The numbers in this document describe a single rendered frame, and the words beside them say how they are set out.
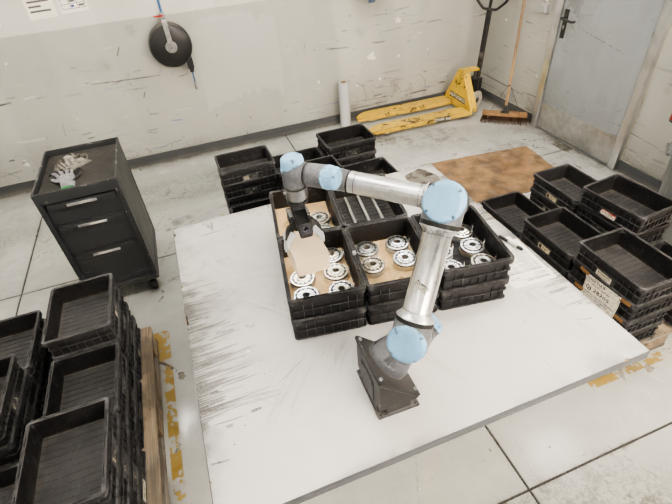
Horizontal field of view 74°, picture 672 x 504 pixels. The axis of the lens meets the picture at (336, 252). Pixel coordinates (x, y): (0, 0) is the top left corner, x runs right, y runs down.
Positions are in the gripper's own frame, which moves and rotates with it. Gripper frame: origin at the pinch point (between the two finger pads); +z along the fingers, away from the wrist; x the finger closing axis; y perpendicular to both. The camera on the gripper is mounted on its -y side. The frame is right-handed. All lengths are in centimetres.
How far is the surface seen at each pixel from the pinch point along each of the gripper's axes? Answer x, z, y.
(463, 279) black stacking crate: -57, 24, -17
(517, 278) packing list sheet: -90, 40, -12
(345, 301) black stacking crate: -10.1, 22.7, -9.6
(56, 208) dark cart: 110, 29, 132
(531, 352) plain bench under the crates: -69, 40, -47
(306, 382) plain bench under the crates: 12.8, 39.8, -26.0
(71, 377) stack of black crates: 112, 71, 43
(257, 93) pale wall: -47, 58, 337
